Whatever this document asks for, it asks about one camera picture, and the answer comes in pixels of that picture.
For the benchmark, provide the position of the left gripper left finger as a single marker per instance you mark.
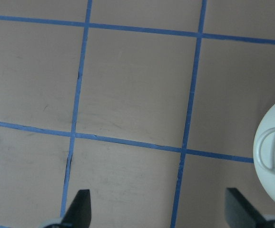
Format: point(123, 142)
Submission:
point(78, 214)

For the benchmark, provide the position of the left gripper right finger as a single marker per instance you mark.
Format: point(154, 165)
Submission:
point(239, 212)

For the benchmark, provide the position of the pale green electric pot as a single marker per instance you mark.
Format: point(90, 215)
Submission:
point(274, 154)

